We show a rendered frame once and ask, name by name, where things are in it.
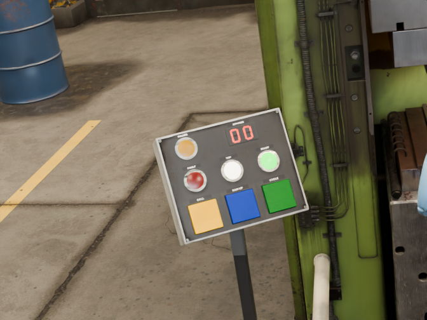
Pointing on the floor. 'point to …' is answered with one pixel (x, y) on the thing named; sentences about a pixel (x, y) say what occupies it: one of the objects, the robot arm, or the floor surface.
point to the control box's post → (243, 274)
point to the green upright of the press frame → (363, 254)
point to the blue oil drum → (29, 53)
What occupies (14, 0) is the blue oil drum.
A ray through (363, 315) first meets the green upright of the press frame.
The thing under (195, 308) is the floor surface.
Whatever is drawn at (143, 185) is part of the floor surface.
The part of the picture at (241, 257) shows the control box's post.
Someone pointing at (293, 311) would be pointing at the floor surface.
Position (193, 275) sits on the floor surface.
